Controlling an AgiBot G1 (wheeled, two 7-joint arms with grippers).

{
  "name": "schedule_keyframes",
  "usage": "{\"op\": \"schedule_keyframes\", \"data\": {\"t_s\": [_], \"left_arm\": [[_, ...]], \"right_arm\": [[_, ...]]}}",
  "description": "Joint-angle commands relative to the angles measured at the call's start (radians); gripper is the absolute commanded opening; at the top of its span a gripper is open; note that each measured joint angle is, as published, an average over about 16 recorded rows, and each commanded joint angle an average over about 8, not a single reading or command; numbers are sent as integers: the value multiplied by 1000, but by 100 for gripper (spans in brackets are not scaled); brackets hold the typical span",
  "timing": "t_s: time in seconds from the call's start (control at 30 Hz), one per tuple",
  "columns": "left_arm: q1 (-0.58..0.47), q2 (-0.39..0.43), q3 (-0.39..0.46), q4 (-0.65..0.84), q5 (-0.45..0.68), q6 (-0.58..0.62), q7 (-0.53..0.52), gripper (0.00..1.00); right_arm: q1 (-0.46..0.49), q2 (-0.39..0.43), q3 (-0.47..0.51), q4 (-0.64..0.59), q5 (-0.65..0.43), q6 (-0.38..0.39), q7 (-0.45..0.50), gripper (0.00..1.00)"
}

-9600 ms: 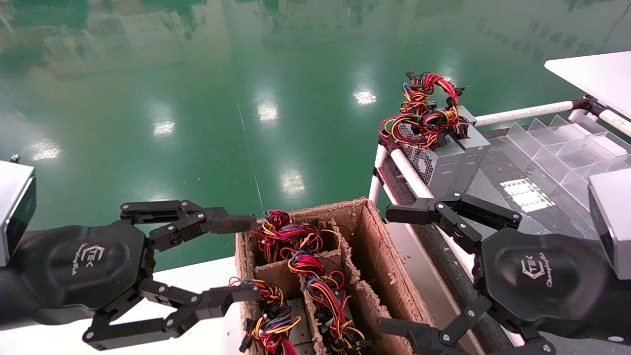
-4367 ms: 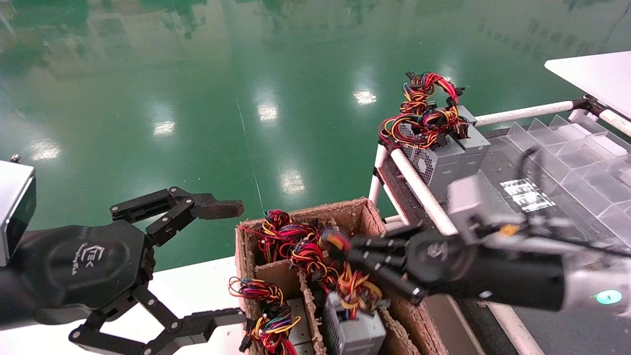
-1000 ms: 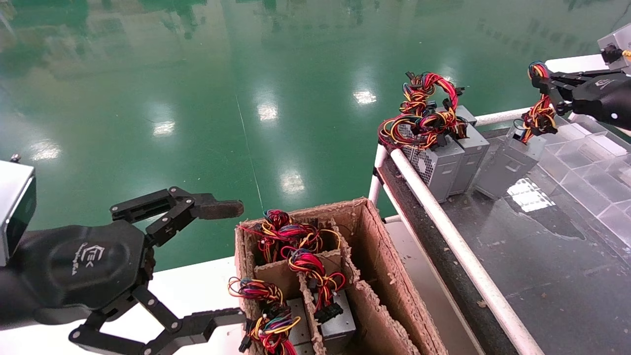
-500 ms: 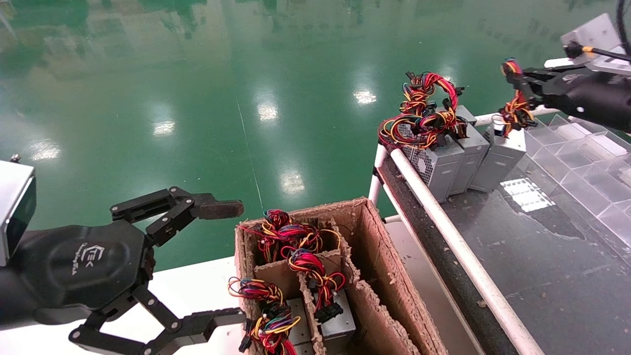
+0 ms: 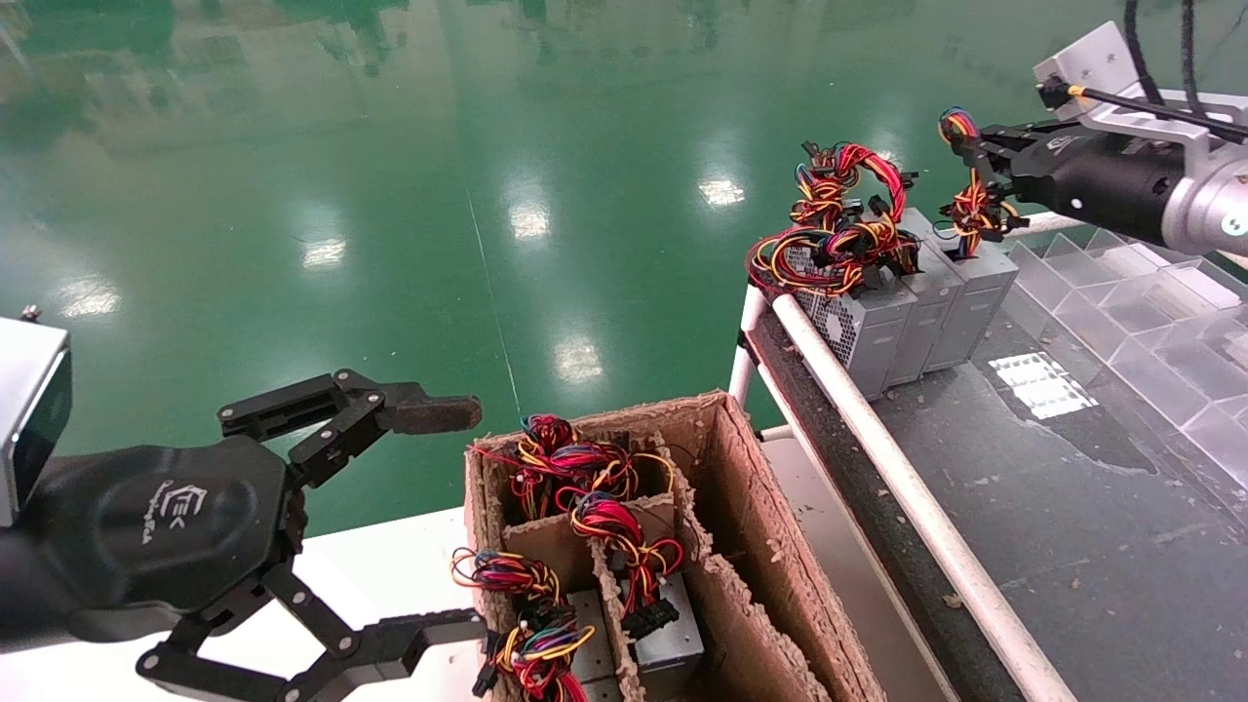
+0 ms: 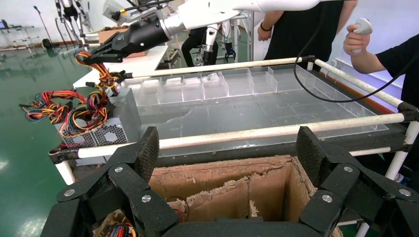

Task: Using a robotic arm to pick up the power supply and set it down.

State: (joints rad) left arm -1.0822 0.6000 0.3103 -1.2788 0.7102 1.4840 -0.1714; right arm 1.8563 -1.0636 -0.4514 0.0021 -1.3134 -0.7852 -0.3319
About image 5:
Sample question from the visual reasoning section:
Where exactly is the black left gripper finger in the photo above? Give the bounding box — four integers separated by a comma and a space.
218, 369, 485, 489
136, 564, 488, 702

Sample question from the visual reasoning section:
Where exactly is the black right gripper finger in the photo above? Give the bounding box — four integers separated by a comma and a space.
950, 121, 1061, 154
959, 149, 1022, 193

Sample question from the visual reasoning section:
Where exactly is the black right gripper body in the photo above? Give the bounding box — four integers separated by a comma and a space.
1009, 130, 1188, 232

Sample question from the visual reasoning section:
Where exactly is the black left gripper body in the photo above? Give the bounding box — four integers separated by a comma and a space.
27, 435, 305, 646

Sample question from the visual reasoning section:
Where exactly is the grey power supply with wires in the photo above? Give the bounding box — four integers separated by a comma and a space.
568, 490, 706, 677
551, 444, 679, 503
450, 546, 617, 702
471, 413, 586, 523
795, 141, 966, 386
921, 105, 1021, 374

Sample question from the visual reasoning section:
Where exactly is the clear acrylic divider tray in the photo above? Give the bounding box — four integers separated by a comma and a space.
1002, 226, 1248, 488

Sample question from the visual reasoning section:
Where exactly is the grey power supply with mesh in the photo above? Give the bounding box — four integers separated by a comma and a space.
749, 210, 927, 401

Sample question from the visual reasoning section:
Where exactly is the brown cardboard box with dividers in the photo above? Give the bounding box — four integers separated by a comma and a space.
463, 390, 888, 702

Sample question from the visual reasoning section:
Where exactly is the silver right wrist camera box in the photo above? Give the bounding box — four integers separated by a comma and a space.
1032, 21, 1248, 149

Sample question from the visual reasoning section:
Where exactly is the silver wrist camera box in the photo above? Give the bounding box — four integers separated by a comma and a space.
0, 304, 74, 528
1032, 21, 1248, 149

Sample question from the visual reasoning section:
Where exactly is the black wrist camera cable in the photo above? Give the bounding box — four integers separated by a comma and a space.
1037, 0, 1248, 147

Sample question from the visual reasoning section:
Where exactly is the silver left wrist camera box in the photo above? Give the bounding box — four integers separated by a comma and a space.
0, 304, 74, 528

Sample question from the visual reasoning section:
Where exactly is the short white frame pipe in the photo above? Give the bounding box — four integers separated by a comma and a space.
729, 286, 772, 407

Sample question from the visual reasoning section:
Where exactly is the long white rail pipe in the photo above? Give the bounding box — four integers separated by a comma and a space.
770, 292, 1079, 702

